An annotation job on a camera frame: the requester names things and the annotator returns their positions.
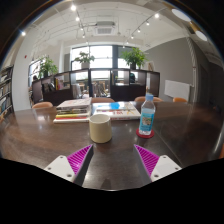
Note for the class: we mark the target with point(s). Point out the large book blue cover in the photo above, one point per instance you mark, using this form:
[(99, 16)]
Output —
[(118, 110)]

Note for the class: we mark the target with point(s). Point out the ceiling air conditioner unit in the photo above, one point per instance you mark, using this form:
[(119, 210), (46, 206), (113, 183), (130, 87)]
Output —
[(104, 28)]

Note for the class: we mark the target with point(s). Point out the tall bookshelf at left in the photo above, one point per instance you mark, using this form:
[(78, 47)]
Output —
[(6, 105)]

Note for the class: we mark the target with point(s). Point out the white board against wall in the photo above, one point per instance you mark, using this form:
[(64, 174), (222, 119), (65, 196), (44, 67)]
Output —
[(177, 89)]

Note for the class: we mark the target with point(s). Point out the clear water bottle blue cap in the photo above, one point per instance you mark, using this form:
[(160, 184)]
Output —
[(147, 115)]

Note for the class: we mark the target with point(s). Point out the middle potted plant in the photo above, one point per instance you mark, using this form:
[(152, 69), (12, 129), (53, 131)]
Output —
[(84, 59)]

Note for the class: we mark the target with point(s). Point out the orange chair centre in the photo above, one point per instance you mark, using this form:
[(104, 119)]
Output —
[(102, 100)]

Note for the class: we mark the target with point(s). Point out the dark open shelf divider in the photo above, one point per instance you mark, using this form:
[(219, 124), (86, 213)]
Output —
[(120, 84)]

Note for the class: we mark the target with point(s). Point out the potted plant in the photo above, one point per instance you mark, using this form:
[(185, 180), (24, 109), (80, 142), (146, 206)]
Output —
[(134, 58), (47, 67), (84, 59)]

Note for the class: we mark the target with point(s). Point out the left potted plant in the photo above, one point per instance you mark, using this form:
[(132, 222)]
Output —
[(47, 67)]

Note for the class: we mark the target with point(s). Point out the stack of books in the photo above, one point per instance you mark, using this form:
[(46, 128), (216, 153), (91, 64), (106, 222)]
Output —
[(76, 110)]

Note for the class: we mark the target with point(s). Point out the cream ceramic cup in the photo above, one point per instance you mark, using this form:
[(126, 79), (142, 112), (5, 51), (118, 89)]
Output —
[(100, 128)]

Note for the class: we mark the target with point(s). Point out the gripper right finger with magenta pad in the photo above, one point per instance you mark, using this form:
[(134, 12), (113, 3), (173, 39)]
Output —
[(153, 167)]

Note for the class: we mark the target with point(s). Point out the orange chair far left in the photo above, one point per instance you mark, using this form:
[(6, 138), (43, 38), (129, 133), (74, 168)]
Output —
[(42, 105)]

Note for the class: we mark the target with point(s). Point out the right potted plant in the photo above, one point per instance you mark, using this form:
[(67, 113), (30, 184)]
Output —
[(134, 58)]

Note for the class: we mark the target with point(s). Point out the red round coaster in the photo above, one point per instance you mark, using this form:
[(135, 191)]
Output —
[(144, 136)]

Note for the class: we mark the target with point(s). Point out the orange chair far right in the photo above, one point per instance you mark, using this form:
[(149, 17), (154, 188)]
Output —
[(178, 99)]

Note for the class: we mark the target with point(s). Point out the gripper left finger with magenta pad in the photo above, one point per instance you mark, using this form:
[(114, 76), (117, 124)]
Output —
[(73, 167)]

